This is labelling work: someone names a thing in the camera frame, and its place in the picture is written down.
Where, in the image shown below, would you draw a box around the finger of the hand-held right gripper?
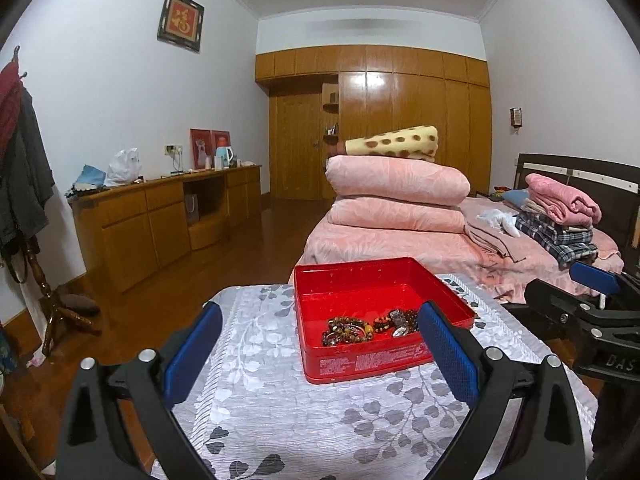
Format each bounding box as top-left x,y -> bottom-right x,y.
569,260 -> 640,306
525,280 -> 640,334

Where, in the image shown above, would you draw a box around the white plastic bag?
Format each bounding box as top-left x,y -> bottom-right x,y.
104,148 -> 143,187

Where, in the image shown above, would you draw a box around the plaid folded clothes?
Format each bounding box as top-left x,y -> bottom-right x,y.
515,210 -> 598,266

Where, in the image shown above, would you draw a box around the white floral tablecloth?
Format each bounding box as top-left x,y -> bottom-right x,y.
150,274 -> 598,480

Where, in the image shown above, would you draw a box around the bed with pink sheet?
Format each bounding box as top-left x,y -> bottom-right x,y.
289,195 -> 626,306

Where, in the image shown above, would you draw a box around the pink folded blanket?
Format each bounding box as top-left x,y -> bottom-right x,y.
525,173 -> 601,226

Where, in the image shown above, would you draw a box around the wooden wardrobe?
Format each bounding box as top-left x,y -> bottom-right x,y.
254,45 -> 493,202

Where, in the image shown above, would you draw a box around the red tin box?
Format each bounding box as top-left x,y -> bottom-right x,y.
292,256 -> 477,385

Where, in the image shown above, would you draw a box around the wooden coat rack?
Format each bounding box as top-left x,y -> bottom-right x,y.
12,45 -> 103,356

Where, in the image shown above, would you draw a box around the grey hanging jacket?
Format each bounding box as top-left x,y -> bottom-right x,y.
0,90 -> 56,251

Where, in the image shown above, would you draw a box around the blue white kettle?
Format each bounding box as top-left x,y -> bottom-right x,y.
215,136 -> 236,168

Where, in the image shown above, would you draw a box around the red hanging garment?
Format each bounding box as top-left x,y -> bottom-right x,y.
0,62 -> 24,146

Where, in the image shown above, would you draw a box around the wooden sideboard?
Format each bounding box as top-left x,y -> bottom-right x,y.
70,164 -> 263,295

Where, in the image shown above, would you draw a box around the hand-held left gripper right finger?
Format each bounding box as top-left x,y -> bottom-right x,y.
417,300 -> 586,480

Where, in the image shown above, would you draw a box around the blue cloth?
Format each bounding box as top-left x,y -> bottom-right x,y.
67,164 -> 107,196

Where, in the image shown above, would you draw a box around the white crumpled cloth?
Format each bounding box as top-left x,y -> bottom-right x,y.
476,208 -> 522,237

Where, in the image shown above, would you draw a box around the giraffe pattern pillow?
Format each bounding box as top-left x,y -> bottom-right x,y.
336,126 -> 439,163

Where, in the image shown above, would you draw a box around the dark slipper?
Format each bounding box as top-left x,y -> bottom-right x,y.
52,291 -> 101,317

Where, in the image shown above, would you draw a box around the framed red wall picture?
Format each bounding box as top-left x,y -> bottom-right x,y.
157,0 -> 205,53

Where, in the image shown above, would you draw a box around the dark wooden headboard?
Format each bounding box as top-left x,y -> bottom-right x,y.
515,153 -> 640,251

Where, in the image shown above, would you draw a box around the multicolour bead bracelet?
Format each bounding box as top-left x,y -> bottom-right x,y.
323,316 -> 373,348

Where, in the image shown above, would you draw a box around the pink folded quilt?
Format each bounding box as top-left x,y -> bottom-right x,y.
325,154 -> 471,207
327,197 -> 467,234

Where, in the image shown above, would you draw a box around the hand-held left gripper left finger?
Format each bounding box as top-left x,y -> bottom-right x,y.
57,301 -> 224,480

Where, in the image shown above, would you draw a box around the beige folded cloth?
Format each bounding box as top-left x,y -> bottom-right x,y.
462,222 -> 528,263

